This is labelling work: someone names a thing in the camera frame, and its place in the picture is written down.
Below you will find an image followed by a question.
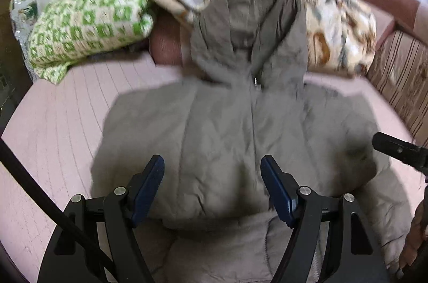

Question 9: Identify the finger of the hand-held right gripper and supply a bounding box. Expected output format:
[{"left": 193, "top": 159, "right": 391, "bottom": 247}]
[{"left": 372, "top": 132, "right": 428, "bottom": 175}]

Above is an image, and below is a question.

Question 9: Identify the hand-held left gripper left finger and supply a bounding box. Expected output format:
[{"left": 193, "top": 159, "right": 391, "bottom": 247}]
[{"left": 37, "top": 155, "right": 165, "bottom": 283}]

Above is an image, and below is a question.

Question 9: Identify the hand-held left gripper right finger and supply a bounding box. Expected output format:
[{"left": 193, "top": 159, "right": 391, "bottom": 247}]
[{"left": 261, "top": 155, "right": 390, "bottom": 283}]

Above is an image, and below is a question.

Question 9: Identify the grey-brown padded hooded jacket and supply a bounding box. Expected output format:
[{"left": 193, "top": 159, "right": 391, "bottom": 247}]
[{"left": 90, "top": 0, "right": 412, "bottom": 283}]

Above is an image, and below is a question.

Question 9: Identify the person's right hand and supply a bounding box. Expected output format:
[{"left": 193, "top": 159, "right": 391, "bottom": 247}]
[{"left": 397, "top": 196, "right": 428, "bottom": 275}]

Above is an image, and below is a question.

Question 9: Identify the brown striped cushion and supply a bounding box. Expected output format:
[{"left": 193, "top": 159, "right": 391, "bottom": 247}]
[{"left": 365, "top": 30, "right": 428, "bottom": 149}]

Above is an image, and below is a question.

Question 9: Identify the pink quilted bed sheet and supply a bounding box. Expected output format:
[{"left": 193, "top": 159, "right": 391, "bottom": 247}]
[{"left": 0, "top": 54, "right": 420, "bottom": 283}]

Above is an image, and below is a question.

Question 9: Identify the beige leaf print blanket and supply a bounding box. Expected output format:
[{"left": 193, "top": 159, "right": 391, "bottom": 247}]
[{"left": 100, "top": 0, "right": 377, "bottom": 78}]

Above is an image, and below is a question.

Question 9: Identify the dark door with patterned glass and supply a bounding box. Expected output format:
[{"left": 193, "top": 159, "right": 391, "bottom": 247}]
[{"left": 0, "top": 0, "right": 34, "bottom": 133}]

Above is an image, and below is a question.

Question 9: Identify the green checked pillow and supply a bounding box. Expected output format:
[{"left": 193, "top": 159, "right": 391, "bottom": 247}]
[{"left": 28, "top": 0, "right": 155, "bottom": 85}]

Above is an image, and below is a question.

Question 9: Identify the silver foil bag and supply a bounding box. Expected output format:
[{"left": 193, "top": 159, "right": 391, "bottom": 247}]
[{"left": 9, "top": 0, "right": 38, "bottom": 83}]

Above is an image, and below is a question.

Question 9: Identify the black cable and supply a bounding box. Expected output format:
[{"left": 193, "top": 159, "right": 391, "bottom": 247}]
[{"left": 0, "top": 138, "right": 116, "bottom": 273}]

